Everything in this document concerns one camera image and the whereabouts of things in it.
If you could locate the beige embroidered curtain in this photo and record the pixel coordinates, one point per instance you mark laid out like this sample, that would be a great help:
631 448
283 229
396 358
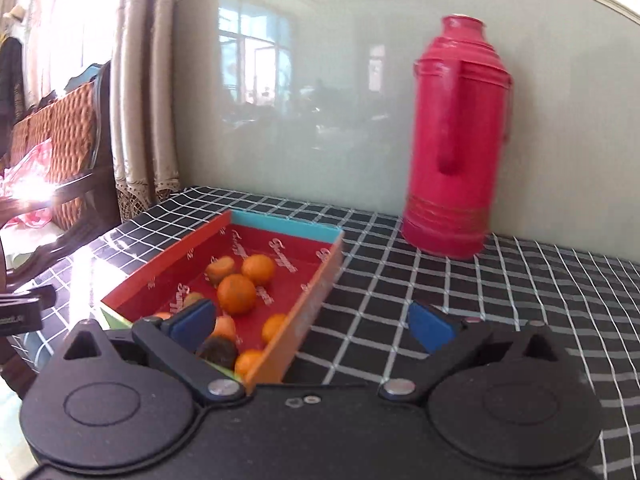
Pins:
143 139

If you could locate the small orange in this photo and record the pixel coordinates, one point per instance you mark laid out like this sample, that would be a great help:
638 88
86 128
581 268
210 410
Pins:
246 361
224 328
260 269
271 327

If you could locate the beige straw hat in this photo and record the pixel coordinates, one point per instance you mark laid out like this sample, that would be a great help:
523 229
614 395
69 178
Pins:
16 14

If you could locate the dark wooden wicker sofa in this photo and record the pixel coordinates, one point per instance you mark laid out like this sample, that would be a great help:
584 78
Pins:
79 187

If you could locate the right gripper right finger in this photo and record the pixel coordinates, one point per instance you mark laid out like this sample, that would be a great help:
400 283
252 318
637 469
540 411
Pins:
452 342

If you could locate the dark brown mangosteen fruit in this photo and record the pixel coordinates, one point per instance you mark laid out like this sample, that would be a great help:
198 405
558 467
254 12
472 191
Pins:
220 351

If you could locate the red thermos flask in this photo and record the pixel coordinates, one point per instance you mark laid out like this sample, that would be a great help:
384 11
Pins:
463 104

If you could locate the tan brown round fruit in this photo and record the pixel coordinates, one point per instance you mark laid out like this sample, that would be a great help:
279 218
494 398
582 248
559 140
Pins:
219 269

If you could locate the colourful cardboard box tray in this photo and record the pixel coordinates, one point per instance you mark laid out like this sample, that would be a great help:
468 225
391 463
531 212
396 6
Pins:
307 258

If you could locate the small yellowish kumquat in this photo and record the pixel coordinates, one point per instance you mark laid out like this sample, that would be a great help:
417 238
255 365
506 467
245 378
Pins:
192 298

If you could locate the larger orange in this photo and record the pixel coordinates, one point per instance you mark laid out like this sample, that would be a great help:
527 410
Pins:
236 294

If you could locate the pink checkered plastic bag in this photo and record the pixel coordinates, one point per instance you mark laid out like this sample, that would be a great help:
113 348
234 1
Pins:
28 182

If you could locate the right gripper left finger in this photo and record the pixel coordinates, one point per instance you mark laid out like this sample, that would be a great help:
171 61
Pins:
171 347

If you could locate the black white grid tablecloth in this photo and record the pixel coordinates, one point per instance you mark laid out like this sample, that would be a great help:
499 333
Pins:
590 301

